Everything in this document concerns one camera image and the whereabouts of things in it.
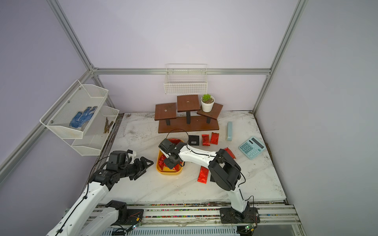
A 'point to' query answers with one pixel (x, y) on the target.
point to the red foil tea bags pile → (162, 158)
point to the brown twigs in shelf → (107, 126)
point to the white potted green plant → (207, 102)
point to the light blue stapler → (229, 135)
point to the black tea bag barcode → (194, 140)
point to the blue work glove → (80, 119)
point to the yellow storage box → (163, 168)
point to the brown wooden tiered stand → (188, 118)
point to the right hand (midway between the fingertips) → (173, 162)
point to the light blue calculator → (252, 147)
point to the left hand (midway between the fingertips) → (149, 168)
